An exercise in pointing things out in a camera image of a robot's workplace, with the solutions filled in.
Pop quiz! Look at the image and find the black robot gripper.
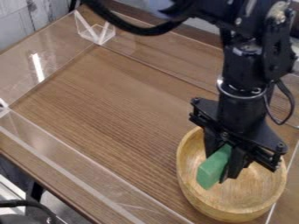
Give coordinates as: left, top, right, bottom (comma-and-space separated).
190, 80, 290, 184

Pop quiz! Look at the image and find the green rectangular block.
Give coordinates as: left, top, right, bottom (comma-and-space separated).
196, 144, 231, 190

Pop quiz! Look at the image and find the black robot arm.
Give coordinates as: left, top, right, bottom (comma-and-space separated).
162, 0, 296, 183

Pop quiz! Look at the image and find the brown wooden bowl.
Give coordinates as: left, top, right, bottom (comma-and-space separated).
176, 127, 287, 223

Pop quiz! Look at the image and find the black metal table leg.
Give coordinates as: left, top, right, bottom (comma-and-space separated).
24, 181, 47, 215

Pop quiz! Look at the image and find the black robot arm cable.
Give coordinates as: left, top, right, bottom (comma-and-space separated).
79, 0, 196, 38

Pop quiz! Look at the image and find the clear acrylic corner bracket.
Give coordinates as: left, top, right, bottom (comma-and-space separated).
73, 10, 116, 46

